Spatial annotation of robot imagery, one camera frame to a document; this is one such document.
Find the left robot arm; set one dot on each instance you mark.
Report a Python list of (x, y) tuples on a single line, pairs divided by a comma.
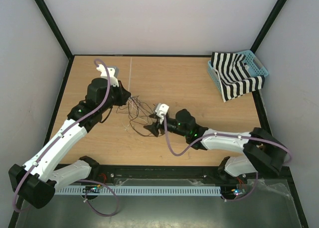
[(37, 180)]

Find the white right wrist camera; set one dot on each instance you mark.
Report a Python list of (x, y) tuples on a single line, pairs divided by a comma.
[(161, 111)]

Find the light blue perforated basket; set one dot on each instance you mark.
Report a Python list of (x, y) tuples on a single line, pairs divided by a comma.
[(256, 68)]

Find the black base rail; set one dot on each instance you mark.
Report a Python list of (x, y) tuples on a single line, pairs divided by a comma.
[(206, 174)]

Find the light blue slotted cable duct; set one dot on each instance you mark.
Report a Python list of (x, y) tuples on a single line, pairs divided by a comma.
[(141, 191)]

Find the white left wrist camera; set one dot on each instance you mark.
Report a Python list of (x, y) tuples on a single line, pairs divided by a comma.
[(110, 73)]

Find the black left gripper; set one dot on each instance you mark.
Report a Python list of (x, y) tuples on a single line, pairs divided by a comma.
[(123, 94)]

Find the black white striped cloth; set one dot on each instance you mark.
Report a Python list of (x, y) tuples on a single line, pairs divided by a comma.
[(233, 75)]

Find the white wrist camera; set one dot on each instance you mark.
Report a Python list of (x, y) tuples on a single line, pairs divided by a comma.
[(110, 73), (161, 111)]

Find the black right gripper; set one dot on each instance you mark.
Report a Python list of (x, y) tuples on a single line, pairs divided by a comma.
[(154, 128)]

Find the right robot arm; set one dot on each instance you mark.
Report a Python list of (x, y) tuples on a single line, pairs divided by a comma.
[(258, 151)]

